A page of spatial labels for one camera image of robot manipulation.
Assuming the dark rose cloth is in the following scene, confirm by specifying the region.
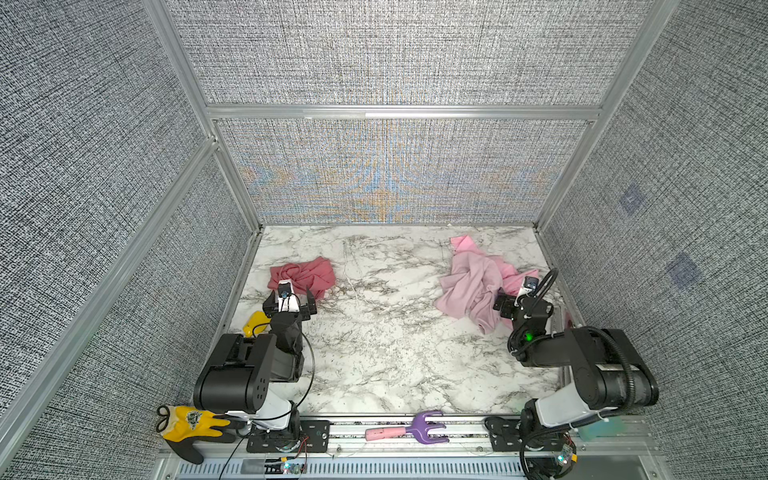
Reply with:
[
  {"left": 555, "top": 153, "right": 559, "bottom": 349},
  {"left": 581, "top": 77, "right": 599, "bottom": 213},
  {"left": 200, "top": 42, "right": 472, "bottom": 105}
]
[{"left": 267, "top": 257, "right": 336, "bottom": 300}]

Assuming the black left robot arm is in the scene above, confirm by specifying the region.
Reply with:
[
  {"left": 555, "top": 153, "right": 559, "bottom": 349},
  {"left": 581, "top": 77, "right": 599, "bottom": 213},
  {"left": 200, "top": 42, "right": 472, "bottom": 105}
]
[{"left": 193, "top": 289, "right": 317, "bottom": 433}]

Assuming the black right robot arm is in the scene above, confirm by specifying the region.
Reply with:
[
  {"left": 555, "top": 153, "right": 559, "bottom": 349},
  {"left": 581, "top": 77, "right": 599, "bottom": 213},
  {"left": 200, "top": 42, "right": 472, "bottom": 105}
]
[{"left": 493, "top": 291, "right": 659, "bottom": 433}]

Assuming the bright pink cloth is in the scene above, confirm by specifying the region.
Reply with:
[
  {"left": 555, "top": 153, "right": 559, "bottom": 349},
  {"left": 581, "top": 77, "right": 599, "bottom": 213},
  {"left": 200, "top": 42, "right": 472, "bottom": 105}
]
[{"left": 450, "top": 235, "right": 539, "bottom": 329}]

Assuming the pale mauve pink cloth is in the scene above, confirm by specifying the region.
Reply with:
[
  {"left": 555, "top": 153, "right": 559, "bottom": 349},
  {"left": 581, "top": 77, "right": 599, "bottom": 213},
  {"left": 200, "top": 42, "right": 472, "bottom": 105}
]
[{"left": 435, "top": 251, "right": 505, "bottom": 334}]

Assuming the yellow work glove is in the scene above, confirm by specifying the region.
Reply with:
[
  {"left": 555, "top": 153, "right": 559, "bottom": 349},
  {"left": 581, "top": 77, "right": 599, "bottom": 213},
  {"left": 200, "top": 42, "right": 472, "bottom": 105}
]
[{"left": 155, "top": 309, "right": 271, "bottom": 464}]

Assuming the purple pink toy fork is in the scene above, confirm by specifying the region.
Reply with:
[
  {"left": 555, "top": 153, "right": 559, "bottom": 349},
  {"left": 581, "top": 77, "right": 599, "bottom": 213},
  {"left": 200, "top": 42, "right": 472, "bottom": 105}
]
[{"left": 364, "top": 410, "right": 450, "bottom": 445}]

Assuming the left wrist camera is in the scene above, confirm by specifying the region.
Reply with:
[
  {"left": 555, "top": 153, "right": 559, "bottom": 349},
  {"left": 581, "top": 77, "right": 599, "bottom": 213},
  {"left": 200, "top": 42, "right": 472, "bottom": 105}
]
[{"left": 275, "top": 280, "right": 301, "bottom": 312}]

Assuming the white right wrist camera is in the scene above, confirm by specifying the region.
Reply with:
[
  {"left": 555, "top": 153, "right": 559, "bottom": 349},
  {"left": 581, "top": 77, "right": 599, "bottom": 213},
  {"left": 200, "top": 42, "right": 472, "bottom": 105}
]
[{"left": 517, "top": 275, "right": 540, "bottom": 297}]

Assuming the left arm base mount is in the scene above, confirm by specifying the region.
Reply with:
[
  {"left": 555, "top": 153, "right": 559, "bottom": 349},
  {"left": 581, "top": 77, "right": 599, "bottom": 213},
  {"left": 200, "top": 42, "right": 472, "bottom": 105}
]
[{"left": 246, "top": 411, "right": 331, "bottom": 476}]

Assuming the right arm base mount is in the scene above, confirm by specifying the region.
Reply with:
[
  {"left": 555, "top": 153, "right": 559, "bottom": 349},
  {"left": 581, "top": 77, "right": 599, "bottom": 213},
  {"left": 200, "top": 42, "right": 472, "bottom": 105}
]
[{"left": 483, "top": 400, "right": 577, "bottom": 479}]

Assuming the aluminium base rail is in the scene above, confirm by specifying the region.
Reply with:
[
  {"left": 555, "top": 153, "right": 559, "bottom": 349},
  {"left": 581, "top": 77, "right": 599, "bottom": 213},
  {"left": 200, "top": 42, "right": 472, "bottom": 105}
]
[{"left": 151, "top": 414, "right": 671, "bottom": 479}]

